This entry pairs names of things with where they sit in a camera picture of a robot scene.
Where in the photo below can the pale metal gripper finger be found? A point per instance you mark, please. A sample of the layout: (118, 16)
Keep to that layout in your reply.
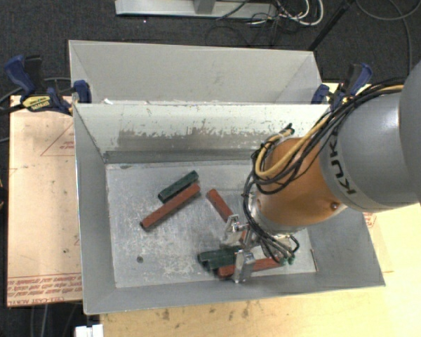
(243, 266)
(233, 231)

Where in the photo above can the dark green flat block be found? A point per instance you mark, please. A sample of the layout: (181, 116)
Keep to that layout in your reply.
(217, 257)
(179, 186)

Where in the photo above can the short red-brown flat block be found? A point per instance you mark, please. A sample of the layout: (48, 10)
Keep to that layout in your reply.
(219, 204)

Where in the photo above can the grey metal bin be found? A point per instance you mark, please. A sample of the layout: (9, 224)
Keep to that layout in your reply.
(168, 251)

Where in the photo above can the long red-brown flat block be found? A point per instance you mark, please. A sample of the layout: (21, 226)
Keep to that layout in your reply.
(170, 205)

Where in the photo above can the brown cardboard board, red print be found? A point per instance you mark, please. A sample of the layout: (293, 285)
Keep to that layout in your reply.
(42, 202)

